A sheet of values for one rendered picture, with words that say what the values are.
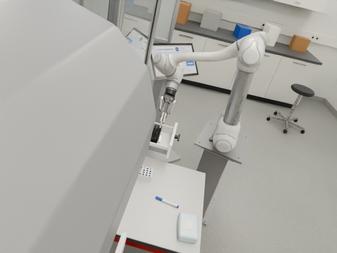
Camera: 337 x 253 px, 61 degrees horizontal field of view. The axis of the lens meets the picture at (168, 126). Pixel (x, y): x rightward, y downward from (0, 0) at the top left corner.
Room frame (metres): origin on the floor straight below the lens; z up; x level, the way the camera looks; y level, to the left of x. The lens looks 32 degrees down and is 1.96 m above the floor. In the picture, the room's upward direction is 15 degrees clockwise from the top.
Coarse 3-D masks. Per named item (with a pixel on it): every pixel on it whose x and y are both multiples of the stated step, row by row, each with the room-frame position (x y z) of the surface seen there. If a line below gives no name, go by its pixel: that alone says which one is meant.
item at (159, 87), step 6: (156, 84) 2.52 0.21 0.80; (162, 84) 2.48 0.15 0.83; (156, 90) 2.50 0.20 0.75; (162, 90) 2.49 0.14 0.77; (156, 96) 2.49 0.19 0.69; (156, 102) 2.48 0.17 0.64; (162, 102) 2.52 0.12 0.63; (156, 108) 2.48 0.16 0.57; (156, 114) 2.49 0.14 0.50; (156, 120) 2.50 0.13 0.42; (162, 120) 2.56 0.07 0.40; (150, 156) 2.40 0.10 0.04; (156, 156) 2.43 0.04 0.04; (162, 156) 2.46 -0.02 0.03; (174, 156) 2.51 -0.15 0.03; (168, 162) 2.40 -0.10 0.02
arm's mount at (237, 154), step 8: (208, 120) 2.12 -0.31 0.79; (208, 128) 2.01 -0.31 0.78; (200, 136) 1.87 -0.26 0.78; (208, 136) 1.89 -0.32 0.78; (240, 136) 2.00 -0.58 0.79; (248, 136) 2.02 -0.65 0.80; (200, 144) 1.77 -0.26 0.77; (208, 144) 1.79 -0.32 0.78; (240, 144) 1.89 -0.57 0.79; (216, 152) 1.72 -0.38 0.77; (224, 152) 1.74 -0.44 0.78; (232, 152) 1.76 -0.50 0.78; (240, 152) 1.79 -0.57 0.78; (232, 160) 1.69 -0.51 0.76; (240, 160) 1.69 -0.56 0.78
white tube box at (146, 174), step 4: (148, 168) 1.33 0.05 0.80; (152, 168) 1.34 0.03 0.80; (140, 172) 1.28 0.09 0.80; (144, 172) 1.29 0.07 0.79; (148, 172) 1.30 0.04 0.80; (140, 176) 1.26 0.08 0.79; (144, 176) 1.26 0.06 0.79; (148, 176) 1.27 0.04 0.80; (144, 180) 1.26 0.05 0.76; (148, 180) 1.26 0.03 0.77
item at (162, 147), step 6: (162, 126) 1.70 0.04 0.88; (168, 126) 1.70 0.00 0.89; (162, 132) 1.70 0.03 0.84; (168, 132) 1.70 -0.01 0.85; (162, 138) 1.62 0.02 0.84; (168, 138) 1.64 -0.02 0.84; (150, 144) 1.46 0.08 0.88; (156, 144) 1.46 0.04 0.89; (162, 144) 1.56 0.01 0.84; (168, 144) 1.57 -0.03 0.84; (150, 150) 1.45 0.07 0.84; (156, 150) 1.45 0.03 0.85; (162, 150) 1.45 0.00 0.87
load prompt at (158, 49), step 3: (156, 48) 2.45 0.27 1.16; (159, 48) 2.47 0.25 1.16; (162, 48) 2.49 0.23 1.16; (165, 48) 2.52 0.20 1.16; (168, 48) 2.54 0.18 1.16; (171, 48) 2.56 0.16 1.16; (174, 48) 2.58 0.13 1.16; (177, 48) 2.61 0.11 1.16; (180, 48) 2.63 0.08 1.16; (156, 51) 2.43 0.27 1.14; (159, 51) 2.45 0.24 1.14; (162, 51) 2.47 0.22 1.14; (165, 51) 2.50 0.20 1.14; (168, 51) 2.52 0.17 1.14; (171, 51) 2.54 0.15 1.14; (174, 51) 2.57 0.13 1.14; (177, 51) 2.59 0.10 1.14; (180, 51) 2.61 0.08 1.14
